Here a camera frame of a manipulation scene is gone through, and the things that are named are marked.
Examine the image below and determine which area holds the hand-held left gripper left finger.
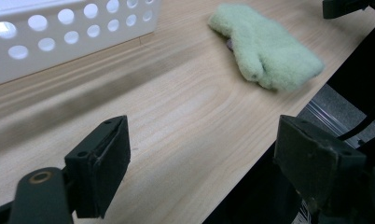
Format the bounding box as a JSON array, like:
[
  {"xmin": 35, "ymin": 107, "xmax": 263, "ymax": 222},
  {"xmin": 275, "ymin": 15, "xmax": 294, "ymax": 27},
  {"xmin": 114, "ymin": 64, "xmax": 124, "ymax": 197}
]
[{"xmin": 63, "ymin": 115, "xmax": 132, "ymax": 219}]

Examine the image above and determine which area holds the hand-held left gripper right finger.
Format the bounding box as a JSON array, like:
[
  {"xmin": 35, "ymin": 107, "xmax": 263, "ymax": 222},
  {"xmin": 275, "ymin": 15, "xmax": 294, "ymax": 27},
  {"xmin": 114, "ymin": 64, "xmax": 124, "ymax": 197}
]
[{"xmin": 272, "ymin": 114, "xmax": 368, "ymax": 217}]

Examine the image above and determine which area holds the green fluffy glove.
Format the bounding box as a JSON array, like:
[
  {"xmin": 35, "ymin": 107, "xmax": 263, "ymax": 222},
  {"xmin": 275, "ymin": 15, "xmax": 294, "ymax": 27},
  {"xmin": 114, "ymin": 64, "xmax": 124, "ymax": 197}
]
[{"xmin": 207, "ymin": 3, "xmax": 326, "ymax": 92}]

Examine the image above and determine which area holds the white perforated plastic basket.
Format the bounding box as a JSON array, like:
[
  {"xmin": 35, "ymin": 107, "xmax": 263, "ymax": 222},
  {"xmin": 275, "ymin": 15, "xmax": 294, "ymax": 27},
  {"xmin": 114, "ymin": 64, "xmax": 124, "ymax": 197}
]
[{"xmin": 0, "ymin": 0, "xmax": 162, "ymax": 88}]

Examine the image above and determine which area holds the metal floor rail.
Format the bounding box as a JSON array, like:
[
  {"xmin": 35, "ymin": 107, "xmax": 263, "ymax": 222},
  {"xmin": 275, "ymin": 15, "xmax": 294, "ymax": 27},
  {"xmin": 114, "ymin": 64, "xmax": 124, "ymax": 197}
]
[{"xmin": 305, "ymin": 99, "xmax": 366, "ymax": 148}]

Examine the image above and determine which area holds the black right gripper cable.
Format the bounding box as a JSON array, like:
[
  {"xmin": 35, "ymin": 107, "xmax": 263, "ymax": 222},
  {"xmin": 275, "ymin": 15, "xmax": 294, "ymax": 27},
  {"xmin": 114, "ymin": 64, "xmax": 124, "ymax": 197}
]
[{"xmin": 337, "ymin": 99, "xmax": 375, "ymax": 142}]

